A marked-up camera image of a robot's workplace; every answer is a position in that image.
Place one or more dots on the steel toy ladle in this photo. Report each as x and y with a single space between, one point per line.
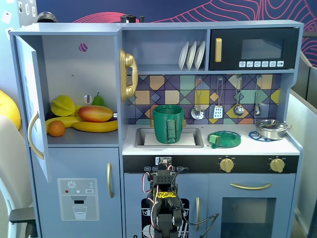
238 109

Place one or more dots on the yellow toy banana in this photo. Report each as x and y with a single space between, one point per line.
99 127
67 120

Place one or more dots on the small black cylinder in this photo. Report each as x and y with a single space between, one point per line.
141 19

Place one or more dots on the dark purple toy fruit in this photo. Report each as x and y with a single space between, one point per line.
49 115

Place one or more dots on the grey toy sink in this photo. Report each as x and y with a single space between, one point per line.
140 138

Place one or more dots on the grey office chair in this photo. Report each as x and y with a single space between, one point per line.
12 161

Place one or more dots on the green ribbed cup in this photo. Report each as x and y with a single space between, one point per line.
163 124

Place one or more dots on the slotted toy spatula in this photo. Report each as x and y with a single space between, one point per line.
218 112

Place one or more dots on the green ribbed disc lid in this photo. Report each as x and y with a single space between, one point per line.
230 141

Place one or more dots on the red-yellow toy mango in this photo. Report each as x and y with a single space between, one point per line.
95 113

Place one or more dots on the black toy microwave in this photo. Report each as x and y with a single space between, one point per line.
289 49

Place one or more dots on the orange toy tangerine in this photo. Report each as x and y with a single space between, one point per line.
56 128

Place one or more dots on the yellow-green toy starfruit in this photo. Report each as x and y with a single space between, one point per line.
63 106

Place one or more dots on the steel toy skimmer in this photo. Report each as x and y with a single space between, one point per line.
198 113

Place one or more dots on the blue burner trivet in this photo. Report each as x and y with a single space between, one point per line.
253 136

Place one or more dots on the green toy pear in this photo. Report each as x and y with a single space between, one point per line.
98 101

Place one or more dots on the gold stove knob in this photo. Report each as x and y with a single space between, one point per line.
277 164
226 164

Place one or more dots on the white toy plate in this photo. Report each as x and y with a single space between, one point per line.
183 55
200 55
192 55

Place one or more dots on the yellow bean bag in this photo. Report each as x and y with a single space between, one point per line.
8 109

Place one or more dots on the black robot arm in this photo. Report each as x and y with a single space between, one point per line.
164 220

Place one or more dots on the steel toy pot with lid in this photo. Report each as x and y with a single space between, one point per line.
271 130

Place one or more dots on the gold toy telephone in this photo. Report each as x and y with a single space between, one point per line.
127 62

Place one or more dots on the steel toy spoon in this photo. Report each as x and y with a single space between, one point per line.
257 110

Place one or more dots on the grey desk divider panel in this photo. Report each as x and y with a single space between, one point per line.
304 148

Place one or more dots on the round silver dome object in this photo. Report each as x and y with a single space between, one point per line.
47 17

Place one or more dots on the blue cabinet door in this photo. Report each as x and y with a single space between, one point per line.
24 74

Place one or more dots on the blue wooden toy kitchen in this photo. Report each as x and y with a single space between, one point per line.
163 26

